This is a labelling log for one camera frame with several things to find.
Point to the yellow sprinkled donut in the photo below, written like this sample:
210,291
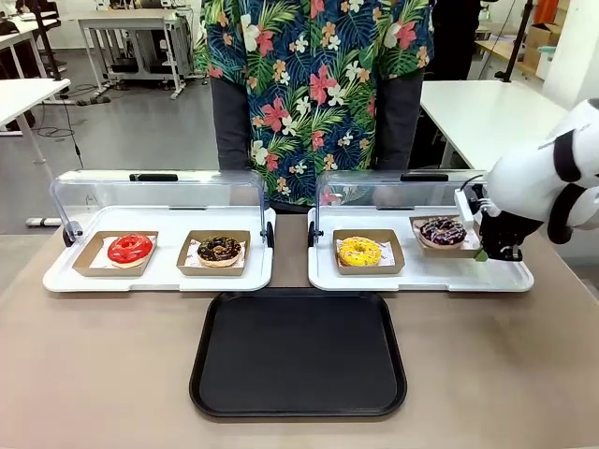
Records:
359,250

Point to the black serving tray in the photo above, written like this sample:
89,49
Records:
299,355

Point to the red glazed donut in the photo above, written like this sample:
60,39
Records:
131,250

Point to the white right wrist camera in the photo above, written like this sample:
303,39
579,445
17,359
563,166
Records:
464,206

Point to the white display tray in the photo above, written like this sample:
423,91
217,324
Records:
421,280
164,283

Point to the white background desk metal frame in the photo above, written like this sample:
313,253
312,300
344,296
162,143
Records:
131,21

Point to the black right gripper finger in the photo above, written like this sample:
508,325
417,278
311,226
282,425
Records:
510,255
483,252

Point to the small white side table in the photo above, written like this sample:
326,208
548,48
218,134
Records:
23,96

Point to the large white side table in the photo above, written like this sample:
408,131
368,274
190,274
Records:
486,112

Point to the chocolate glazed donut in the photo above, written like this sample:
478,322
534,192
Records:
219,250

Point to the paper liner under chocolate donut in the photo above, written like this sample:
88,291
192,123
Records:
193,255

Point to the paper liner under yellow donut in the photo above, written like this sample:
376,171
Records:
386,255

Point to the black pole stand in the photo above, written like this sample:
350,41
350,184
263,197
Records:
517,42

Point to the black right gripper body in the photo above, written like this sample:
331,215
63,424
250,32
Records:
507,231

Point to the background person black clothes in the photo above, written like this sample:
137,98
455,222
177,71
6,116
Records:
456,37

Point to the person torso floral shirt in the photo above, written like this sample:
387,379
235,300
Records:
313,93

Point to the cardboard box under chocolate donut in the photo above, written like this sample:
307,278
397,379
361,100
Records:
187,270

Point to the black office chair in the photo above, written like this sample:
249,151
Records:
49,28

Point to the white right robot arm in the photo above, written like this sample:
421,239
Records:
529,187

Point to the cardboard box under red donut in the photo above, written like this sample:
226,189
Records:
84,269

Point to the brown cardboard storage box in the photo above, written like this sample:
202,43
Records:
540,39

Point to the paper liner under red donut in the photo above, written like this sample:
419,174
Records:
99,261

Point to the purple glazed donut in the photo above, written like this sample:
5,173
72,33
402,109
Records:
442,232

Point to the cardboard box under yellow donut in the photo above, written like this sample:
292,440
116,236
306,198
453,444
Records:
395,243

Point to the clear display lid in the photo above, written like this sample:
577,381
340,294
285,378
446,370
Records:
365,192
210,192

